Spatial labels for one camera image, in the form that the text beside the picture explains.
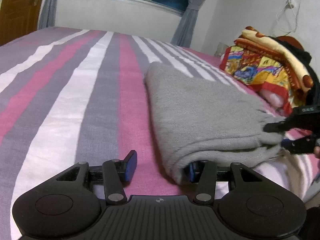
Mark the grey right curtain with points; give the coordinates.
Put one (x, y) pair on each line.
(184, 32)

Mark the grey curtain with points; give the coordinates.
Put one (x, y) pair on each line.
(184, 32)
(48, 13)

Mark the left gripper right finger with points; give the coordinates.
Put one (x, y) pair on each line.
(204, 174)

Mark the brown wooden door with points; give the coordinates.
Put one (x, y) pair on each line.
(18, 18)

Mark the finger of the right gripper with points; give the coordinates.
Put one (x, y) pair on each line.
(304, 145)
(276, 127)

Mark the person's hand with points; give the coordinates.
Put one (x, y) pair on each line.
(316, 152)

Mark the grey left curtain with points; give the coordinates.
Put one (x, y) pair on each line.
(48, 13)

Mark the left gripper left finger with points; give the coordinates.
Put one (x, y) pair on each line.
(116, 175)

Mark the pink grey striped bedsheet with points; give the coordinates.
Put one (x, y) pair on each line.
(70, 95)

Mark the colourful folded blanket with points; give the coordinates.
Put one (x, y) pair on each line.
(278, 64)

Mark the grey fleece pants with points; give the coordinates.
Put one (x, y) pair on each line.
(195, 119)

